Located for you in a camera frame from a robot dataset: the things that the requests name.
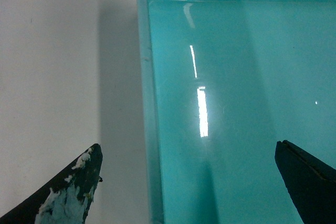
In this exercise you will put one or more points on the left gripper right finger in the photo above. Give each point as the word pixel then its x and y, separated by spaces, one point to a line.
pixel 309 181

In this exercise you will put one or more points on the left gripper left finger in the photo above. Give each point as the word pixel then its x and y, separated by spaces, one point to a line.
pixel 67 197

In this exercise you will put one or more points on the teal plastic bin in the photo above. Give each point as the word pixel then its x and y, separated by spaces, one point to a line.
pixel 223 82

